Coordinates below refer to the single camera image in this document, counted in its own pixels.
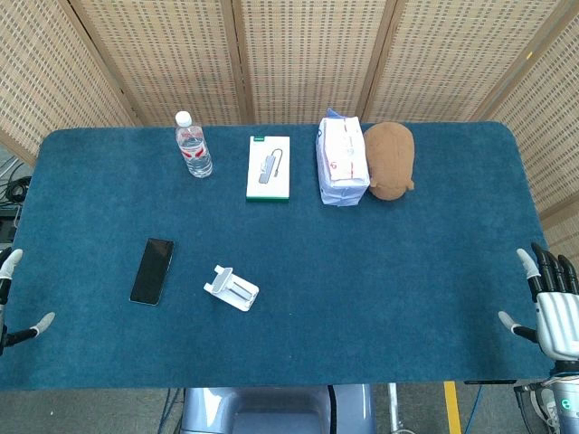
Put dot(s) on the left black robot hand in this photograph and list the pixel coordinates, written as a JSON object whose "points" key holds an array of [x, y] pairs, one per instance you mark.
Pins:
{"points": [[40, 322]]}

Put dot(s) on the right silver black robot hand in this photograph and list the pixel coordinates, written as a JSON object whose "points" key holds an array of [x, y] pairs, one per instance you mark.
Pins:
{"points": [[558, 316]]}

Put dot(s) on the black smartphone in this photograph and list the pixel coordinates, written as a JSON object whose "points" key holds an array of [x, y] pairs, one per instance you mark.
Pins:
{"points": [[152, 271]]}

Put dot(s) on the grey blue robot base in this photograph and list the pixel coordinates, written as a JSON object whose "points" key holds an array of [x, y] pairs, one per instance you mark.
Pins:
{"points": [[276, 409]]}

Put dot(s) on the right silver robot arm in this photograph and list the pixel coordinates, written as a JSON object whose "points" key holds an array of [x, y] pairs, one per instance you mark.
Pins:
{"points": [[567, 389]]}

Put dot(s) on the white folding phone stand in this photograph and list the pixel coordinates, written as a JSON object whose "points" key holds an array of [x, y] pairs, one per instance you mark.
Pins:
{"points": [[235, 289]]}

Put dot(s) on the grey white sneaker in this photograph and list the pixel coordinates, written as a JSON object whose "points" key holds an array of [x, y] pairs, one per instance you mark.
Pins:
{"points": [[547, 407]]}

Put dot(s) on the metal table leg pole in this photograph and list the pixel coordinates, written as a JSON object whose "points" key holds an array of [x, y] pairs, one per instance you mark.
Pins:
{"points": [[394, 407]]}

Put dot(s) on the clear plastic water bottle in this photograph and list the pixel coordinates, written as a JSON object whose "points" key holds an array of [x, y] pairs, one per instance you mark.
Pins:
{"points": [[194, 151]]}

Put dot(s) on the brown plush toy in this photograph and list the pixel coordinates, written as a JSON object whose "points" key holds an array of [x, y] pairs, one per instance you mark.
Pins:
{"points": [[391, 158]]}

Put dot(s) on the blue felt table mat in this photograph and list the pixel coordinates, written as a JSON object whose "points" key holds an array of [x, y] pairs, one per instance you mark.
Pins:
{"points": [[316, 271]]}

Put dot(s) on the white tissue pack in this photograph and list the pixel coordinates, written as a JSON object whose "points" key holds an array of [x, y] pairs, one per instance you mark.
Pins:
{"points": [[341, 163]]}

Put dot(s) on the white green USB hub box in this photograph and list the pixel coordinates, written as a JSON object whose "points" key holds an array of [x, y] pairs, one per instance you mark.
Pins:
{"points": [[268, 167]]}

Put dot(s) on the woven bamboo folding screen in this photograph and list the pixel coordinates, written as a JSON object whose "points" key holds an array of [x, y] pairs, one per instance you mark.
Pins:
{"points": [[307, 54]]}

